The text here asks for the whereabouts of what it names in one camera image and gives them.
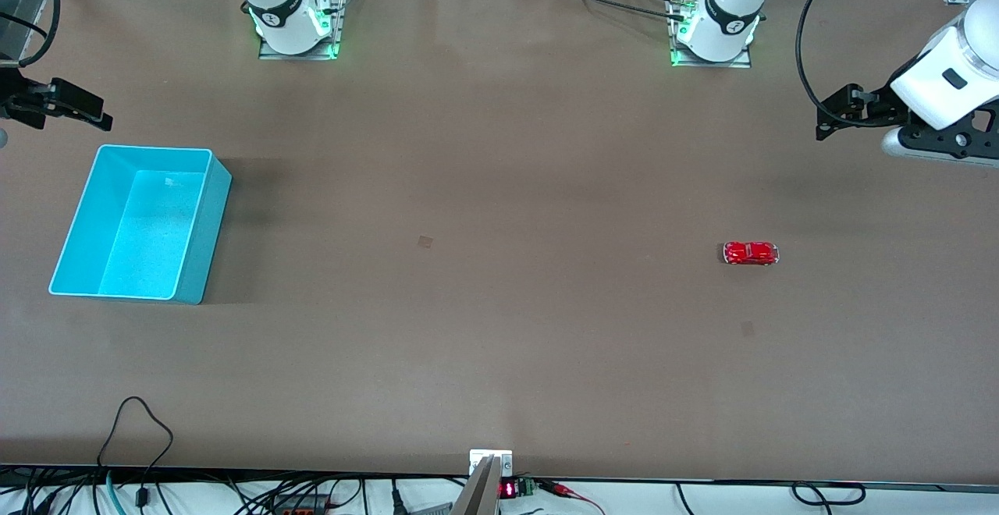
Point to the grey camera mount bar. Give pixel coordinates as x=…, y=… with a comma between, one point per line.
x=478, y=491

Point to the red digit display module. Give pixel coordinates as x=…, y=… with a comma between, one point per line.
x=509, y=489

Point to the blue plastic box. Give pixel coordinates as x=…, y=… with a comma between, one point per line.
x=148, y=242

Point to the red beetle toy car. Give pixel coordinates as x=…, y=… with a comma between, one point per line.
x=749, y=253

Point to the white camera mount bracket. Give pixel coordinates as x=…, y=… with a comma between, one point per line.
x=503, y=460

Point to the grey side panel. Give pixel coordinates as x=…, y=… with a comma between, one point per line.
x=19, y=8

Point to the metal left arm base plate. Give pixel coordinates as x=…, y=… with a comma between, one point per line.
x=745, y=58

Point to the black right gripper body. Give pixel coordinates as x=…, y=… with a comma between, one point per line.
x=17, y=101

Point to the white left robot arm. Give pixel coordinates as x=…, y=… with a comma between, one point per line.
x=726, y=4

